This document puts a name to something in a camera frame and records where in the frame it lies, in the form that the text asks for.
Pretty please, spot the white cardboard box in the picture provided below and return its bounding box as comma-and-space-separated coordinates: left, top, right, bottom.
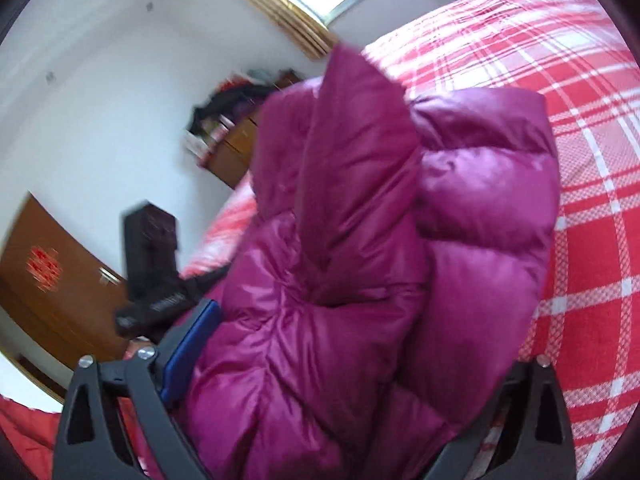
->
182, 129, 207, 157

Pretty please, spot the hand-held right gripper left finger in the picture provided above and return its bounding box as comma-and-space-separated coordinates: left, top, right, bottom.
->
51, 299, 224, 480

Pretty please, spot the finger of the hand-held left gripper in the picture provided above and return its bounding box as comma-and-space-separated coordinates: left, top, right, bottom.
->
181, 267, 232, 295

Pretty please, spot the red cloth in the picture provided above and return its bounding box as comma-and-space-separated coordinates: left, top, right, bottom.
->
0, 394, 68, 480

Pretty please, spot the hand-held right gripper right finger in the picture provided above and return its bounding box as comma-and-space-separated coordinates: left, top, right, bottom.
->
425, 354, 577, 480

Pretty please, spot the long tan patterned curtain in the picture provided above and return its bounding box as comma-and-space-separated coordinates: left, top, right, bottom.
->
184, 0, 337, 62

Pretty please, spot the bed with red plaid sheet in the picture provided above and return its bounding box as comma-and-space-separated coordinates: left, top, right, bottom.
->
179, 0, 640, 480

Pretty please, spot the black jacket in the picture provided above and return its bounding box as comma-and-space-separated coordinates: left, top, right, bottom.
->
187, 82, 273, 131

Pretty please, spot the magenta puffer jacket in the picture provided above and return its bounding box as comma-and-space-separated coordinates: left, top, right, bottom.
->
172, 42, 562, 480

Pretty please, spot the wooden door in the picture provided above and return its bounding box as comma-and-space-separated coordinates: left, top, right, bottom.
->
0, 191, 132, 361

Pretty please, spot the red paper door decoration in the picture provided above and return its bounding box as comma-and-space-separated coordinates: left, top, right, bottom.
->
29, 245, 64, 294

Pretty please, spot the wooden desk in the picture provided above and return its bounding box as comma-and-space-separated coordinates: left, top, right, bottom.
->
206, 114, 263, 189

